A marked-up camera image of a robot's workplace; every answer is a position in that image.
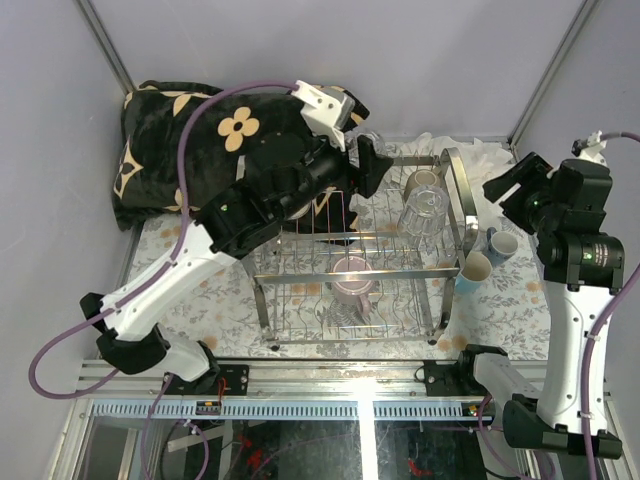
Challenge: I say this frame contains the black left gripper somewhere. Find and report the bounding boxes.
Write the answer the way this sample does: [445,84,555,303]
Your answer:
[275,125,389,219]

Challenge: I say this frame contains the clear glass tumbler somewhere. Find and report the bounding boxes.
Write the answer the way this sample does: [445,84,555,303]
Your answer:
[397,185,450,241]
[345,127,387,167]

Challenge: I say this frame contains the clear glass tumbler front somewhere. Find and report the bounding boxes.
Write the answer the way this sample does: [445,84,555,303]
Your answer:
[397,185,450,241]

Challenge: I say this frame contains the grey textured coffee mug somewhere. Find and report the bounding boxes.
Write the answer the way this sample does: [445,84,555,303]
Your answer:
[483,227,519,267]

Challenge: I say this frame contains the light blue mug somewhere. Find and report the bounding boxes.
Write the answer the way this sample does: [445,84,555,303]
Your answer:
[455,251,493,294]

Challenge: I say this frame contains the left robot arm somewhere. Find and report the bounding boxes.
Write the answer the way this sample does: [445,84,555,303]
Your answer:
[80,135,393,395]

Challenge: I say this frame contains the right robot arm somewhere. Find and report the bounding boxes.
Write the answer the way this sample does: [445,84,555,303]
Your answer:
[455,152,625,459]

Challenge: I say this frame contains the stainless steel dish rack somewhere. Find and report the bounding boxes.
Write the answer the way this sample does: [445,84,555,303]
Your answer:
[243,147,479,350]

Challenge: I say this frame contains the olive beige mug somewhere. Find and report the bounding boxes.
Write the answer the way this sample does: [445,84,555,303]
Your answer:
[403,169,440,202]

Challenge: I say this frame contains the white crumpled cloth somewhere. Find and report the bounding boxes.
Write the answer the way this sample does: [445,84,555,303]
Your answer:
[395,132,515,202]

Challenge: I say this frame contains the floral patterned table mat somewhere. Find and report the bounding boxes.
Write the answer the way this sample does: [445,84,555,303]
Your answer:
[107,139,551,362]

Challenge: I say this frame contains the pink mug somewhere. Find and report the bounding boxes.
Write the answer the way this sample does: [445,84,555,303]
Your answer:
[330,255,374,318]

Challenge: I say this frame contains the black floral plush blanket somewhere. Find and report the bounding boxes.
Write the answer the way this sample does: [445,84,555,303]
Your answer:
[112,79,371,232]

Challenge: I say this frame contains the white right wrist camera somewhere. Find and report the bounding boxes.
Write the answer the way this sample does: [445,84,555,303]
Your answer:
[571,130,607,166]

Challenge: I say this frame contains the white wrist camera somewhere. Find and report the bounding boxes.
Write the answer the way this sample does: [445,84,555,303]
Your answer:
[571,130,607,166]
[291,80,355,152]

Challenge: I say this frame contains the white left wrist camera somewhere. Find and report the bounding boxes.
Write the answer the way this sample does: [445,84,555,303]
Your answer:
[291,80,355,152]

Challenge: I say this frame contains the right aluminium frame post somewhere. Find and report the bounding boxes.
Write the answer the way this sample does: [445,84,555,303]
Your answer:
[507,0,601,147]

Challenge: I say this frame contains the aluminium frame post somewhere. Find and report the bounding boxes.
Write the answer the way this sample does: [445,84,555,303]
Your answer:
[507,0,601,147]
[73,0,136,94]

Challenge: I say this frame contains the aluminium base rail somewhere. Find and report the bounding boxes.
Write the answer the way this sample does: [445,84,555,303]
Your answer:
[78,359,485,421]

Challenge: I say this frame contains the left aluminium frame post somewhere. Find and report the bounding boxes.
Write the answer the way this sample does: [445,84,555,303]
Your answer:
[73,0,136,94]

